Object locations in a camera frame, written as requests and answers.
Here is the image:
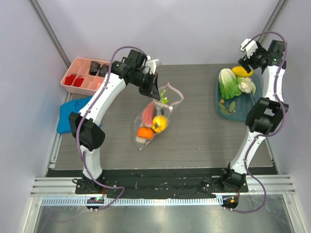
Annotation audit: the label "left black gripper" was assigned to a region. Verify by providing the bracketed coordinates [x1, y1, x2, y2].
[130, 71, 161, 100]

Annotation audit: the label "green celery stalk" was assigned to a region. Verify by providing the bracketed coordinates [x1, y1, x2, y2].
[156, 89, 169, 116]

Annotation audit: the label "yellow mango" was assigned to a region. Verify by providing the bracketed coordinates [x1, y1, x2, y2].
[231, 66, 254, 77]

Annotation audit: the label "watermelon slice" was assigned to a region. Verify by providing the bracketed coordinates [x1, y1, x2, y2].
[141, 101, 155, 128]

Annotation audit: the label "clear zip top bag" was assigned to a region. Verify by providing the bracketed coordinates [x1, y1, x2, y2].
[134, 83, 184, 150]

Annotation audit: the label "yellow bell pepper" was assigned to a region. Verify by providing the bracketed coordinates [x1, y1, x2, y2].
[152, 115, 168, 133]

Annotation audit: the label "orange tangerine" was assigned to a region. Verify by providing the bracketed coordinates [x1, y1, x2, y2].
[137, 127, 155, 140]

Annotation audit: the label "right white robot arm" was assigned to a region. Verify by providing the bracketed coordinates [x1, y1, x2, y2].
[218, 39, 289, 192]

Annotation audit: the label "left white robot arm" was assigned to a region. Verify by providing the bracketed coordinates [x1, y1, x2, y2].
[69, 46, 161, 194]

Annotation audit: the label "teal food tray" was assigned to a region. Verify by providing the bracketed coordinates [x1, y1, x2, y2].
[214, 71, 262, 122]

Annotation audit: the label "white cauliflower piece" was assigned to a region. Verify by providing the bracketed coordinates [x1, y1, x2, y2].
[237, 77, 256, 95]

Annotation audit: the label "white cabbage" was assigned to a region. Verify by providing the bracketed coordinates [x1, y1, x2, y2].
[218, 68, 242, 100]

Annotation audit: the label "green lettuce leaf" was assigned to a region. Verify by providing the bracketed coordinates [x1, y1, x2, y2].
[218, 99, 236, 116]

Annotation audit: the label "dark rolls in tray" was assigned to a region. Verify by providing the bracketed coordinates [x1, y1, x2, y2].
[89, 61, 109, 77]

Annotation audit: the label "pink divided tray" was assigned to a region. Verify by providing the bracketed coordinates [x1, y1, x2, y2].
[60, 57, 110, 96]

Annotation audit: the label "red items in tray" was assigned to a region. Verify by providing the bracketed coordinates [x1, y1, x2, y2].
[64, 74, 85, 87]

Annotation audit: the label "blue cloth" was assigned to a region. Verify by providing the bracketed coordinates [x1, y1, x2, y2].
[57, 96, 102, 134]

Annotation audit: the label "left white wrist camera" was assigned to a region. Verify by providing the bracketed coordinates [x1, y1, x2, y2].
[143, 55, 162, 74]

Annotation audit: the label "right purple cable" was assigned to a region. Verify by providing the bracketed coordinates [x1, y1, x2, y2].
[229, 31, 289, 214]

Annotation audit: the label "purple cable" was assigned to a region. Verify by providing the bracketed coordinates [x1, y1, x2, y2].
[75, 45, 149, 212]
[229, 31, 289, 214]

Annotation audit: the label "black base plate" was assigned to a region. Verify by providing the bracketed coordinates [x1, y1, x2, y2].
[47, 166, 277, 199]

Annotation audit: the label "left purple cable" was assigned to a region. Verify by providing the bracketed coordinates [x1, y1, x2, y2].
[75, 45, 149, 212]

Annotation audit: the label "slotted cable duct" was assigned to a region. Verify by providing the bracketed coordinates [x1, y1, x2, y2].
[41, 196, 223, 207]

